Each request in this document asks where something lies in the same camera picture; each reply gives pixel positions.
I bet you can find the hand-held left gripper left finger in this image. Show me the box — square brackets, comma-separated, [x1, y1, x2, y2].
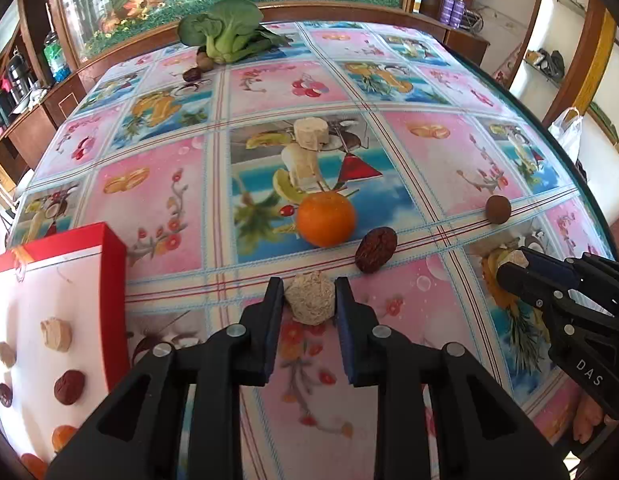
[44, 276, 285, 480]

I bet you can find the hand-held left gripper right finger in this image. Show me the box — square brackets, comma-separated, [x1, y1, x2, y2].
[334, 276, 570, 480]

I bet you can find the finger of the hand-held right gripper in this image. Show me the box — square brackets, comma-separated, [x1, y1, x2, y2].
[496, 262, 566, 312]
[519, 247, 591, 287]

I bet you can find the beige fibrous ball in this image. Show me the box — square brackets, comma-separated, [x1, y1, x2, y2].
[284, 270, 337, 327]

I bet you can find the red and white box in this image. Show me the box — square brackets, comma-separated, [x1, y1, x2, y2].
[0, 223, 131, 480]

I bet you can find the small orange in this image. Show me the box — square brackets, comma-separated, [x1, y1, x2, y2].
[50, 425, 81, 454]
[20, 453, 50, 480]

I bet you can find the person's right hand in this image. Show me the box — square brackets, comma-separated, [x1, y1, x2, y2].
[571, 389, 619, 447]

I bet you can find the brown fuzzy round fruit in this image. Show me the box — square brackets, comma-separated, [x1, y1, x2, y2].
[485, 195, 513, 224]

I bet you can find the large orange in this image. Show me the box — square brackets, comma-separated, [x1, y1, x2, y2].
[296, 191, 357, 248]

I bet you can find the white plastic bag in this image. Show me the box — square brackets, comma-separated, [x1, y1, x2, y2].
[547, 106, 585, 163]

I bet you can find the cream yam chunk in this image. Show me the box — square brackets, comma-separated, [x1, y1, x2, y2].
[294, 117, 326, 151]

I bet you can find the fruit print tablecloth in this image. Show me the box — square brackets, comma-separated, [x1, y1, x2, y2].
[10, 20, 615, 480]

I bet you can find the wooden side cabinet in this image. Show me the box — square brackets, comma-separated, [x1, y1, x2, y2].
[429, 20, 491, 67]

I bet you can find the green bok choy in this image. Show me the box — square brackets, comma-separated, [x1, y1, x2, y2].
[177, 0, 288, 65]

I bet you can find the wooden counter shelf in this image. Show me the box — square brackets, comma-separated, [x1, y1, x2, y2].
[0, 67, 88, 181]

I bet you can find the clear water bottle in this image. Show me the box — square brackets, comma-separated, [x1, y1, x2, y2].
[42, 31, 69, 82]

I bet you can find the dark thermos jug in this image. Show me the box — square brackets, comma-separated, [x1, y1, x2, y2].
[4, 55, 31, 103]

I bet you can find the dark clutter on wall shelf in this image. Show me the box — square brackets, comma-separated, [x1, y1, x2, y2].
[524, 47, 570, 81]

